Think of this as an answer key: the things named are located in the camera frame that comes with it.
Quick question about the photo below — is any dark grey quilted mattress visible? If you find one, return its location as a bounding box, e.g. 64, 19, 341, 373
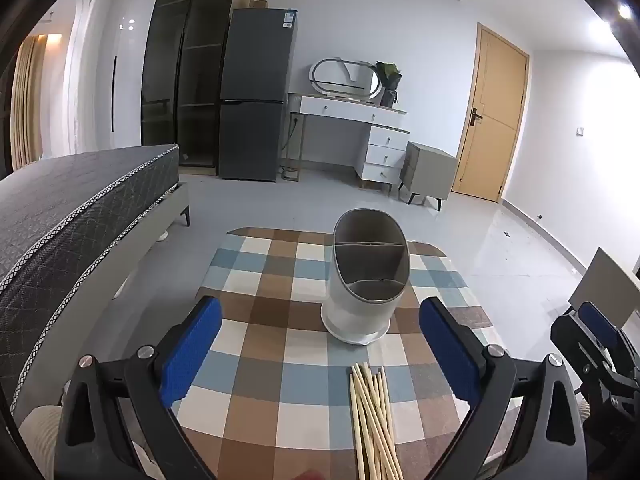
0, 143, 180, 411

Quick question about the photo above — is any checked tablecloth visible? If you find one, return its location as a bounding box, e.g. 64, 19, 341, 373
172, 226, 501, 480

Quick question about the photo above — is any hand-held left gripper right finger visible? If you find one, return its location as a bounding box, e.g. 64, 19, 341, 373
419, 296, 587, 480

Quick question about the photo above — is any dark glass cabinet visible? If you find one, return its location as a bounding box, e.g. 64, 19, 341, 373
141, 0, 244, 177

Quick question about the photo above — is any bundle of wooden chopsticks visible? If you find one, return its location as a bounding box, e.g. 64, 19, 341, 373
347, 362, 405, 480

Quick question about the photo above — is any oval mirror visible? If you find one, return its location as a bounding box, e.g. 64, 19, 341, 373
308, 56, 385, 102

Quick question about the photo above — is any dark grey fridge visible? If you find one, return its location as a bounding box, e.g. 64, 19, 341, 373
218, 7, 299, 182

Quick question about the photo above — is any white wardrobe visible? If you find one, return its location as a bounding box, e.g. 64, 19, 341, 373
65, 0, 166, 156

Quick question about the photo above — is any potted plant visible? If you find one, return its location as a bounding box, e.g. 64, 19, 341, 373
375, 61, 403, 108

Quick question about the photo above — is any grey nightstand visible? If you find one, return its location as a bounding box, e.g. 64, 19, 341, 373
398, 141, 458, 211

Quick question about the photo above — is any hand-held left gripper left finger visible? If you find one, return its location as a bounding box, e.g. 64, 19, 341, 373
59, 295, 223, 480

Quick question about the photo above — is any white vanity desk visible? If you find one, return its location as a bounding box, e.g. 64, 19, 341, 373
288, 91, 411, 195

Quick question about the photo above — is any white grey utensil holder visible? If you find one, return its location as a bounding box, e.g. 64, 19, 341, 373
320, 207, 412, 346

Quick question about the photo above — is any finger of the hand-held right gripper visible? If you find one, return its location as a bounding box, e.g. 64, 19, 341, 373
550, 301, 626, 386

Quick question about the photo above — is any wooden door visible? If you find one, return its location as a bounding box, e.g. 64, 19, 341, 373
450, 22, 531, 204

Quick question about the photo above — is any beige curtain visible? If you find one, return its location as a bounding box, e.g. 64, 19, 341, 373
10, 35, 48, 171

